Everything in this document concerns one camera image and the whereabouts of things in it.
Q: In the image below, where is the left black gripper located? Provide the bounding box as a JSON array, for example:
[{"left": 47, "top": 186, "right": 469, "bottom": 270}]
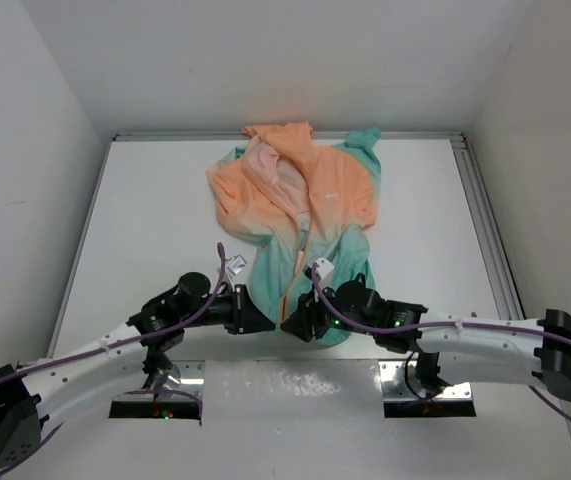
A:
[{"left": 181, "top": 283, "right": 274, "bottom": 333}]

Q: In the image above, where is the metal base plate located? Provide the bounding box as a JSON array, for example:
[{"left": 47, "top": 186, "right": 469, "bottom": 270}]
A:
[{"left": 110, "top": 357, "right": 475, "bottom": 402}]

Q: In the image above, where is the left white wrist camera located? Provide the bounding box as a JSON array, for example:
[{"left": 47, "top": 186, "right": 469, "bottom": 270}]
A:
[{"left": 225, "top": 255, "right": 247, "bottom": 277}]

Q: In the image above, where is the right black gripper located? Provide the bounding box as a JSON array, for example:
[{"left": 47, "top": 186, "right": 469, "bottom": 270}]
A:
[{"left": 281, "top": 281, "right": 376, "bottom": 341}]

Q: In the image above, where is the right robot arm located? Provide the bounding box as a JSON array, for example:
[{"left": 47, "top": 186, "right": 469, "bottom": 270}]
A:
[{"left": 281, "top": 275, "right": 571, "bottom": 403}]

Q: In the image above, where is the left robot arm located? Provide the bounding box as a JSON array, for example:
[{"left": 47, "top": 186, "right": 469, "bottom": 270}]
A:
[{"left": 0, "top": 272, "right": 275, "bottom": 469}]

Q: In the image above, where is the orange and teal jacket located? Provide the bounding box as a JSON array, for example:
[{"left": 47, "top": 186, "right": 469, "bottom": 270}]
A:
[{"left": 206, "top": 122, "right": 382, "bottom": 325}]

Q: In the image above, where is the aluminium frame rail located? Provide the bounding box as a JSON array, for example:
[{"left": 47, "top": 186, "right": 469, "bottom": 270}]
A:
[{"left": 101, "top": 132, "right": 522, "bottom": 320}]

